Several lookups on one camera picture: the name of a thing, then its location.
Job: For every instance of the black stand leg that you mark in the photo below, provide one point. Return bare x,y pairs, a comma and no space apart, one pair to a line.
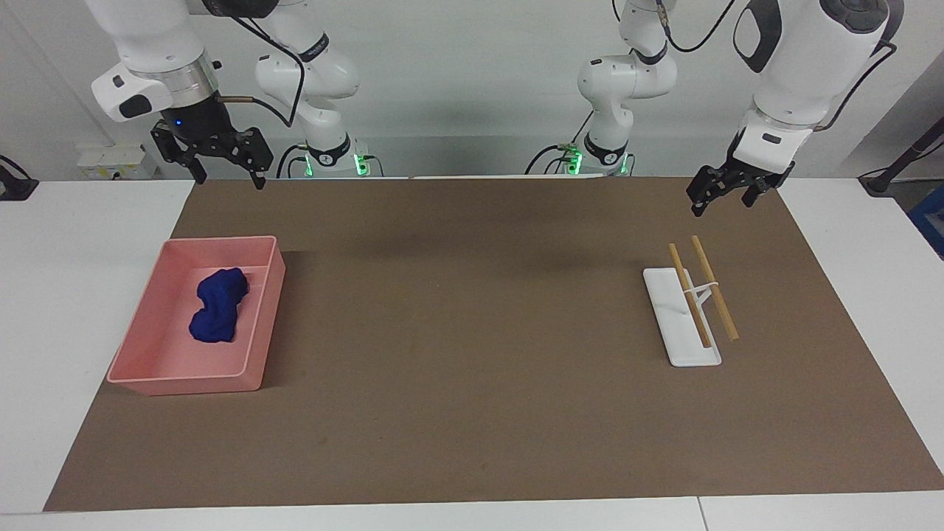
907,158

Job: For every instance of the brown table mat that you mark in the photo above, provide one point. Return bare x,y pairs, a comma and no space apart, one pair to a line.
472,383

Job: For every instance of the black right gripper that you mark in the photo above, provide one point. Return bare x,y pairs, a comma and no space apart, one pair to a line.
195,125

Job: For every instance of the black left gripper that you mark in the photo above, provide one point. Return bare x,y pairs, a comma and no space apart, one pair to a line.
748,177

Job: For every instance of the pink plastic bin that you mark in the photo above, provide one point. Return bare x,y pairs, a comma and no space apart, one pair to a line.
155,346

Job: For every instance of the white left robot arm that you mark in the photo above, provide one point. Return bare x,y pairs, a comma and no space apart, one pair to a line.
804,66

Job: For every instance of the blue cloth towel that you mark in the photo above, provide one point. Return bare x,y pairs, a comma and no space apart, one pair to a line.
217,310

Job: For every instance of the black clamp mount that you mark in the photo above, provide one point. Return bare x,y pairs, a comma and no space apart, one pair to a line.
15,184

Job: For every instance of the blue crate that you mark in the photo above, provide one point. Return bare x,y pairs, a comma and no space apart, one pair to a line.
931,221

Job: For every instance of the white towel rack base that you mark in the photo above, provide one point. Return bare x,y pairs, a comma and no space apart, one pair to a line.
675,324

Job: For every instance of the wooden dowel rod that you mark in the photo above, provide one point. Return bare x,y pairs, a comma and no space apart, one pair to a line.
686,284
726,317

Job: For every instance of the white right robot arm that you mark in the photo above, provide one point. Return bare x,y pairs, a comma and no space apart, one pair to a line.
147,37

